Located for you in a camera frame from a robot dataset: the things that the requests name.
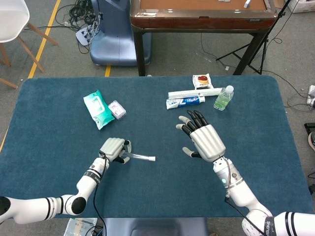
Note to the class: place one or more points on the clear plastic bag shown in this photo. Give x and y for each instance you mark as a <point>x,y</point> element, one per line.
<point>81,225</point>

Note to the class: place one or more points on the blue grey robot torso base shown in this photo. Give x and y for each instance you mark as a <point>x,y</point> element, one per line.
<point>155,226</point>

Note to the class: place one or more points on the brown mahjong table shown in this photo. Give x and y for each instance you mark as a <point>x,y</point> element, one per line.
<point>197,22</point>

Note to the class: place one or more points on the small clear purple box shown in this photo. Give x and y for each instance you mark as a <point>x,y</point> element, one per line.
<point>116,109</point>

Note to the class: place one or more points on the blue white toothpaste tube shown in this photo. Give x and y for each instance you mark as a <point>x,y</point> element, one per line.
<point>184,102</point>

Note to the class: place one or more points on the white red snack packet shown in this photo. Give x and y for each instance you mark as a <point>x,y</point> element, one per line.
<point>202,81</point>

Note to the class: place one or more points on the black tripod stand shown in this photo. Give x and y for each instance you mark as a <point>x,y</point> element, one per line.
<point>280,15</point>

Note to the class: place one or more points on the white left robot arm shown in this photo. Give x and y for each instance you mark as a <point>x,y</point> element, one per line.
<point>86,184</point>

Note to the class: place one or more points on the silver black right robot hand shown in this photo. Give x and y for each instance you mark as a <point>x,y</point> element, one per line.
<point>208,142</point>

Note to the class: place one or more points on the white wall power strip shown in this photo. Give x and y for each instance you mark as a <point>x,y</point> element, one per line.
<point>312,96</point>

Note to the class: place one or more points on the clear glass test tube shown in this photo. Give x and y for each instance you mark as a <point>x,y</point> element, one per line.
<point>137,156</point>

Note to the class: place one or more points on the white chair wooden legs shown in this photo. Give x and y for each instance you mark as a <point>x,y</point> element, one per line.
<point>12,19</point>

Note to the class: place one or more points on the green wet wipes pack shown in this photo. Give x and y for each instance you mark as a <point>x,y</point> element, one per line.
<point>98,108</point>

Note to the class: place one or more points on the clear bottle green label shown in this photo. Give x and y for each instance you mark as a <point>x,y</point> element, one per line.
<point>222,99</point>

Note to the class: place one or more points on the blue grey machine base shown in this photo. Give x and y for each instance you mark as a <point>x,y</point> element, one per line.
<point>113,37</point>

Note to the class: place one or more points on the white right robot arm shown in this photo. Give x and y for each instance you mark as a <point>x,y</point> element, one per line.
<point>238,189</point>

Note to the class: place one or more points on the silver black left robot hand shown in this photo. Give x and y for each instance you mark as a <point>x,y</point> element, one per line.
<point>112,147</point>

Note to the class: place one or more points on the long white carton box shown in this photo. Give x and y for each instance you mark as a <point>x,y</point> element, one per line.
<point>192,93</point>

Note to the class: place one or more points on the blue felt table cloth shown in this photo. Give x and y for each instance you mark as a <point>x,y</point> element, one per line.
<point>157,186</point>

